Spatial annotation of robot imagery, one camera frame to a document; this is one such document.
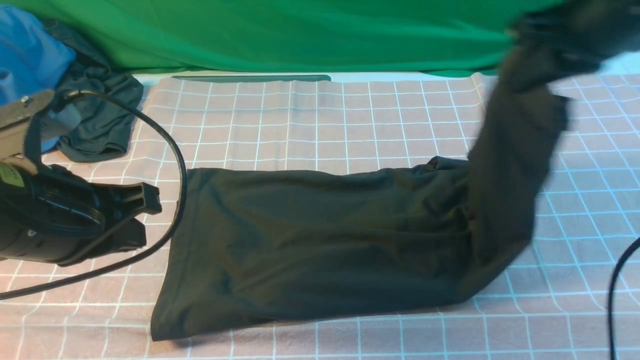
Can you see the dark gray long-sleeve top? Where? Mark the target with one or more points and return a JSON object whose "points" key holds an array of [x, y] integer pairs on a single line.
{"points": [[255, 247]]}

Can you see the green backdrop cloth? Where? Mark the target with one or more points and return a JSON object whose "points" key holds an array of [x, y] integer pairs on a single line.
{"points": [[440, 37]]}

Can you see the blue crumpled garment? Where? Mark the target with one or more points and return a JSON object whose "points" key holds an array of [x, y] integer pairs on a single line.
{"points": [[31, 60]]}

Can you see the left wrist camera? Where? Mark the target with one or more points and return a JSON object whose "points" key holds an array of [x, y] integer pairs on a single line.
{"points": [[29, 121]]}

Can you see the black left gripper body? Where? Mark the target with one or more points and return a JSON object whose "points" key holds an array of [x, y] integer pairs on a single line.
{"points": [[56, 217]]}

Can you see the pink checkered tablecloth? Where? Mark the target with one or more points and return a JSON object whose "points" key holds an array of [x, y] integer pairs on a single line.
{"points": [[550, 305]]}

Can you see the dark gray crumpled garment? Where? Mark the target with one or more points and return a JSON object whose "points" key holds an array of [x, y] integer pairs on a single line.
{"points": [[105, 129]]}

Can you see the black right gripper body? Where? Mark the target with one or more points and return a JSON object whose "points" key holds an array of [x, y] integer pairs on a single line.
{"points": [[573, 37]]}

